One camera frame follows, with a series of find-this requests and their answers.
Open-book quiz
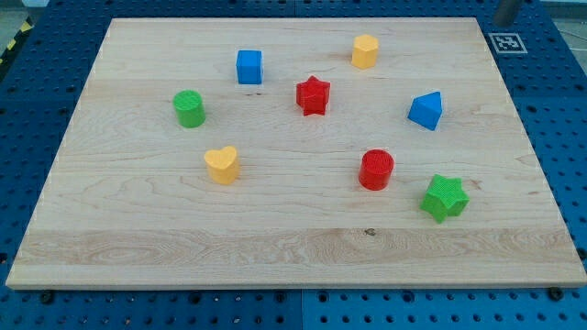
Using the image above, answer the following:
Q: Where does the blue cube block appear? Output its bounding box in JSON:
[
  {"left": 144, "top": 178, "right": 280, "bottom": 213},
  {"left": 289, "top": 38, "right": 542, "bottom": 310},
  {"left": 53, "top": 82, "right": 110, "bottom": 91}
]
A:
[{"left": 236, "top": 49, "right": 262, "bottom": 84}]

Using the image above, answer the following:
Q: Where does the green cylinder block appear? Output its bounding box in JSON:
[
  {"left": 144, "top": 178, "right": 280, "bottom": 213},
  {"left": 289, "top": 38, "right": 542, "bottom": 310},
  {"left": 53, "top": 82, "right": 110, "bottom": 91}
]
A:
[{"left": 172, "top": 90, "right": 205, "bottom": 128}]

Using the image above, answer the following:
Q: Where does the yellow heart block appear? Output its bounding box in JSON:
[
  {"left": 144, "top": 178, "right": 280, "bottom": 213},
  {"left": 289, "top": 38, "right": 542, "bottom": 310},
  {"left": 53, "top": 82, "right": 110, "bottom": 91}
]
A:
[{"left": 204, "top": 146, "right": 240, "bottom": 185}]

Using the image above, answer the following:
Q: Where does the wooden board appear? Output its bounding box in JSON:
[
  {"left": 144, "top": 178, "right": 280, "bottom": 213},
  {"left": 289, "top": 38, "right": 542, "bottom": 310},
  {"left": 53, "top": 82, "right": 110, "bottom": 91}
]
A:
[{"left": 6, "top": 17, "right": 586, "bottom": 290}]

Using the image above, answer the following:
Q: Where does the yellow hexagon block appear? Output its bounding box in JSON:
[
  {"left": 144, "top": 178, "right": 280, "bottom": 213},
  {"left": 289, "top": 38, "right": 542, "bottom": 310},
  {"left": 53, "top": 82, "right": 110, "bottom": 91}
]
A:
[{"left": 351, "top": 35, "right": 379, "bottom": 69}]

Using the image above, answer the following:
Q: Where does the blue triangular prism block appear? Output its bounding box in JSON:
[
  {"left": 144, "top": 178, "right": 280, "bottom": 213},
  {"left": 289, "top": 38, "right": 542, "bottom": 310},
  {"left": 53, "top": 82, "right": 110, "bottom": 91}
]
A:
[{"left": 407, "top": 92, "right": 443, "bottom": 131}]

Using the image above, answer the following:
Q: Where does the red star block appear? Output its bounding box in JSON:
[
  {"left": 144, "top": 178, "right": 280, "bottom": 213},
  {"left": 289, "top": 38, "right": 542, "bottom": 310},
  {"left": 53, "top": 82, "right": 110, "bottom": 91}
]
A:
[{"left": 296, "top": 75, "right": 330, "bottom": 116}]

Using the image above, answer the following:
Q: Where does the green star block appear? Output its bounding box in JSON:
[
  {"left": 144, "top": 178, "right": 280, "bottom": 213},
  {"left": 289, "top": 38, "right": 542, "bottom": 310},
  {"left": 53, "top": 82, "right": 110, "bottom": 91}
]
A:
[{"left": 420, "top": 174, "right": 470, "bottom": 224}]

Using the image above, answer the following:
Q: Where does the red cylinder block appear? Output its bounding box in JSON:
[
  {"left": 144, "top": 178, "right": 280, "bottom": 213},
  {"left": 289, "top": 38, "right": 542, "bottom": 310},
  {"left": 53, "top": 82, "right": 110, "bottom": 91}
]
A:
[{"left": 359, "top": 149, "right": 394, "bottom": 191}]

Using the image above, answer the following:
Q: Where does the white fiducial marker tag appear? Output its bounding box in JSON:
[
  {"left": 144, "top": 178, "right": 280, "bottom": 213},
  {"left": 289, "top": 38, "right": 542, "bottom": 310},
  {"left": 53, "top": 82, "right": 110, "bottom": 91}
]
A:
[{"left": 489, "top": 33, "right": 527, "bottom": 54}]

